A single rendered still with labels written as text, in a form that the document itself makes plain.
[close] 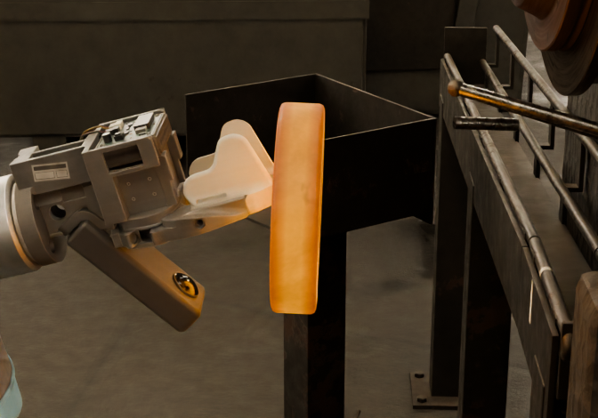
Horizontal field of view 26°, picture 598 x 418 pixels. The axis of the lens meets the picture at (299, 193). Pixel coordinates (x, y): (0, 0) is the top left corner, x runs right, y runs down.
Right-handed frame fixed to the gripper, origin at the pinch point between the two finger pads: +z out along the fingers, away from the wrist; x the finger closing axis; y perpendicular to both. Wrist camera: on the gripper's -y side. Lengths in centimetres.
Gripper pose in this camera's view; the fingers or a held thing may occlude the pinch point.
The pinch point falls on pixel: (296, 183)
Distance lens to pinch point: 95.7
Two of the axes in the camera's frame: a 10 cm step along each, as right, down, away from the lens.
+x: 0.4, -3.5, 9.4
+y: -2.6, -9.1, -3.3
